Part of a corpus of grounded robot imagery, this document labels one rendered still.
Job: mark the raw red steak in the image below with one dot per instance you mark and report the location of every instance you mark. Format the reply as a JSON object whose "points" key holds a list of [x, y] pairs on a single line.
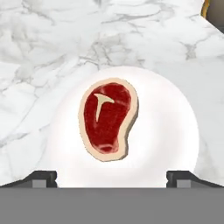
{"points": [[108, 119]]}

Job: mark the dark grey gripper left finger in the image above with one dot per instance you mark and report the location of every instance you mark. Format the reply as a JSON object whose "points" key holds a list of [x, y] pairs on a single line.
{"points": [[43, 176]]}

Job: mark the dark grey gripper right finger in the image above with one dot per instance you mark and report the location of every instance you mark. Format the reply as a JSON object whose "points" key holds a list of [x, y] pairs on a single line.
{"points": [[180, 176]]}

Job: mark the white round plate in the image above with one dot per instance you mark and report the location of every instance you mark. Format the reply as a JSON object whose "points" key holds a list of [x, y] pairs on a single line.
{"points": [[163, 131]]}

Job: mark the grey stool with gold rim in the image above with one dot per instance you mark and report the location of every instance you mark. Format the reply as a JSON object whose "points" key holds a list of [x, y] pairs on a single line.
{"points": [[215, 11]]}

